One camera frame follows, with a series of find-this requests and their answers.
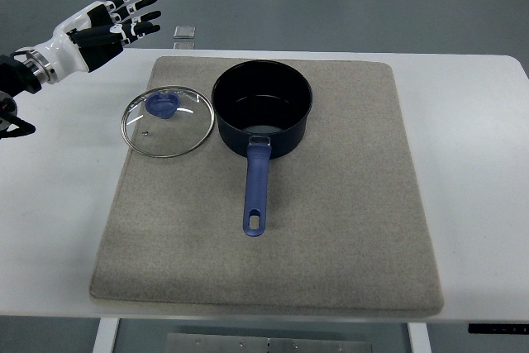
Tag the metal floor socket plate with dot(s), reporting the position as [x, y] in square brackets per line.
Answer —
[184, 32]

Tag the black desk control panel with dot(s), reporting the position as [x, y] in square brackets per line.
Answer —
[498, 328]

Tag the white table leg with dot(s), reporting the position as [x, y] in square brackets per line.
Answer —
[106, 335]
[419, 337]

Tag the white table leg left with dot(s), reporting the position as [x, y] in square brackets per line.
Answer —
[106, 335]

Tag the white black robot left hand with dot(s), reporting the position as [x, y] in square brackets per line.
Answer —
[89, 39]

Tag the beige fabric mat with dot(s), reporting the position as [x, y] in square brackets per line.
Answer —
[345, 228]

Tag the grey metal base plate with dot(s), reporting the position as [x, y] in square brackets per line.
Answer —
[184, 342]

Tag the glass pot lid blue knob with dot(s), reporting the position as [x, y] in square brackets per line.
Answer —
[167, 121]

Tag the white table leg right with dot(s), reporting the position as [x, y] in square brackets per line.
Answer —
[419, 337]

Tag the dark blue saucepan blue handle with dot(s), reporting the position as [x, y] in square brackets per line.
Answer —
[262, 108]

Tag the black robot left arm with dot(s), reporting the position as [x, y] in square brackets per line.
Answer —
[16, 78]

